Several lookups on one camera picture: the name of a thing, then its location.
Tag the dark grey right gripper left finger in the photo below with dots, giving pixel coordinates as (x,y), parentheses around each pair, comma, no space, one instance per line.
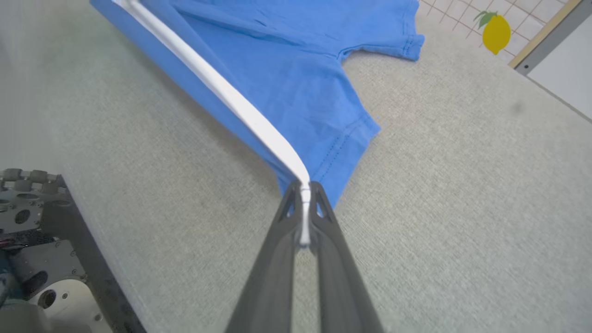
(273,277)

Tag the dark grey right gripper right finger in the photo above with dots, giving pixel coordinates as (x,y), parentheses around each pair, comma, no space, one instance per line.
(340,286)

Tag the blue t-shirt with white trim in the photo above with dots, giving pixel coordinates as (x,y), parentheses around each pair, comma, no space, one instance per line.
(286,69)

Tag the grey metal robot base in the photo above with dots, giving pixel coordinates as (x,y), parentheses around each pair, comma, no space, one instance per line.
(27,217)

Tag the white grid cloth lemon print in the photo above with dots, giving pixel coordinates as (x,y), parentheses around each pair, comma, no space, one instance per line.
(455,11)

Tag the grey frame with beige edge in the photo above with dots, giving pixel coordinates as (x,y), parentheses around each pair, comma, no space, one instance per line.
(550,39)

